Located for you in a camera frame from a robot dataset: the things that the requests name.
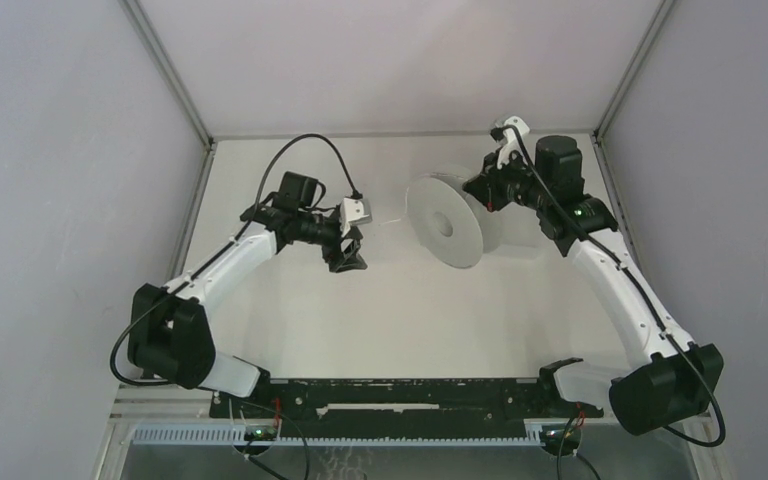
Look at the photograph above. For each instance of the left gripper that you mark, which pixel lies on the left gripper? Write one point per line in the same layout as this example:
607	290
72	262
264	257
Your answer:
333	253

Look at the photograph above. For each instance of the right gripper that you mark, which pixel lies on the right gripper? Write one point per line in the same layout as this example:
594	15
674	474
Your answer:
486	185

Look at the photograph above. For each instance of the white cable spool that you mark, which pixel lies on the white cable spool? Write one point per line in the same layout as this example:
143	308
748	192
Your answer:
452	225

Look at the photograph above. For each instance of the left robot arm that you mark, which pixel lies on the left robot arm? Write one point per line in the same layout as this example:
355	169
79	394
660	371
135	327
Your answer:
169	335

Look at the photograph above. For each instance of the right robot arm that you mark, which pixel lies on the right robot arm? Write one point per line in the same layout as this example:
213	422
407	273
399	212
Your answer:
671	377

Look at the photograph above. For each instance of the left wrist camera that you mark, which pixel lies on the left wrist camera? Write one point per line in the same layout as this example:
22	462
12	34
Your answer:
353	213

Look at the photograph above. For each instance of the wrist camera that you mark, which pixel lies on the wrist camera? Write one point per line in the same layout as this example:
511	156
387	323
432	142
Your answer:
353	213
509	132

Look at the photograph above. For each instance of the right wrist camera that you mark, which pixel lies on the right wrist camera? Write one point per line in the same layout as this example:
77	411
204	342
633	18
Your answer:
509	132

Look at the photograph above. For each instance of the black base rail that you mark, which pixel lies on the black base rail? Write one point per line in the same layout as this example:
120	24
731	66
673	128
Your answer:
414	406

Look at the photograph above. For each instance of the white slotted cable duct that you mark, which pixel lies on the white slotted cable duct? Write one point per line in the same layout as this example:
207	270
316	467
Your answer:
524	434

